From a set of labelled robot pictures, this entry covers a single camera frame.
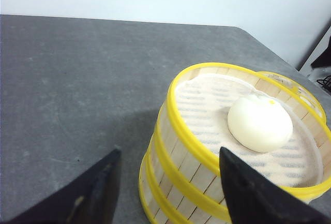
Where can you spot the black wire object background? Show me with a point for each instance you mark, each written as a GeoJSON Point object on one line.
{"type": "Point", "coordinates": [325, 83]}

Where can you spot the white bun right basket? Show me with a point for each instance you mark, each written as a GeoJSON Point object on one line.
{"type": "Point", "coordinates": [259, 123]}

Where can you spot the white steamer liner cloth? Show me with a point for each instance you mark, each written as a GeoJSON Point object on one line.
{"type": "Point", "coordinates": [204, 102]}

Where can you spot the bamboo steamer basket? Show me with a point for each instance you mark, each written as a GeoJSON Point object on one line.
{"type": "Point", "coordinates": [186, 191]}
{"type": "Point", "coordinates": [150, 206]}
{"type": "Point", "coordinates": [171, 127]}

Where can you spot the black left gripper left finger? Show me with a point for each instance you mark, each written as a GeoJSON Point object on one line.
{"type": "Point", "coordinates": [90, 198]}

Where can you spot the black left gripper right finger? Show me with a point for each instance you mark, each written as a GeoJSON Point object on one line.
{"type": "Point", "coordinates": [251, 198]}

